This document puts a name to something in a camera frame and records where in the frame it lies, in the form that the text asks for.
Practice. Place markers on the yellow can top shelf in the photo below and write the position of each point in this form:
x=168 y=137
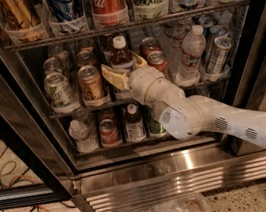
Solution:
x=21 y=16

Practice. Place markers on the silver slim can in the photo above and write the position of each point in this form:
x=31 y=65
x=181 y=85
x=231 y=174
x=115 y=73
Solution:
x=215 y=31
x=220 y=49

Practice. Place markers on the tea bottle bottom shelf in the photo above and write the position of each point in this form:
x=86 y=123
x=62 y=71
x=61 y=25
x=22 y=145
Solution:
x=134 y=124

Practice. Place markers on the clear water bottle middle shelf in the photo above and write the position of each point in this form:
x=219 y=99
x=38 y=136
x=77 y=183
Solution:
x=193 y=47

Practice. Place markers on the clear water bottle bottom shelf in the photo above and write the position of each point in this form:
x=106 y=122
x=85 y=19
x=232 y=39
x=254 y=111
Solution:
x=86 y=142

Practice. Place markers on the middle white green can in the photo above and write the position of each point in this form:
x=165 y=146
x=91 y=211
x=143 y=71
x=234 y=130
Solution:
x=54 y=64

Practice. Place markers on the clear water bottle shelf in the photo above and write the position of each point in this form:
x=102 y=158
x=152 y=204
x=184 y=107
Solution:
x=86 y=142
x=193 y=47

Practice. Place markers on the front white green can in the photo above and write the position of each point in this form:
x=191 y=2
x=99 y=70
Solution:
x=59 y=90

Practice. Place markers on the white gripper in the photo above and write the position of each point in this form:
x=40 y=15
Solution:
x=143 y=82

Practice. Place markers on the front red cola can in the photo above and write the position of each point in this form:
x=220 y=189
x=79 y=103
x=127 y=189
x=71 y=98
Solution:
x=157 y=60

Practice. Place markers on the gold can shelf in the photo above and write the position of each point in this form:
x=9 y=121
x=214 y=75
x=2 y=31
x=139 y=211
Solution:
x=86 y=58
x=91 y=84

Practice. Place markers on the rear red cola can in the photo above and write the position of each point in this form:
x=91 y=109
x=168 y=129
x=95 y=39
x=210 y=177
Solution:
x=148 y=45

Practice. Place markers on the blue white can top shelf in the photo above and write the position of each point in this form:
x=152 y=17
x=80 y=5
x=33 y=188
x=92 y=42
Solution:
x=67 y=13

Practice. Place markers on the front silver slim can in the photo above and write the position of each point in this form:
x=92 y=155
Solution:
x=220 y=49

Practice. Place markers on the front gold can middle shelf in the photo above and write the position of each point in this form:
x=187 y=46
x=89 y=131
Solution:
x=91 y=84

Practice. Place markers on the green can bottom shelf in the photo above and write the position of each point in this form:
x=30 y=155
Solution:
x=155 y=129

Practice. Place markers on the red cola can bottom shelf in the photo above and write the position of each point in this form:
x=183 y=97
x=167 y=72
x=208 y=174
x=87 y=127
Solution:
x=109 y=133

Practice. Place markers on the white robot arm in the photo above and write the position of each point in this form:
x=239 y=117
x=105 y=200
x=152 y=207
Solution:
x=181 y=116

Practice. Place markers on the brown tea bottle blue label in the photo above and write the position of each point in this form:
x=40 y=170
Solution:
x=121 y=57

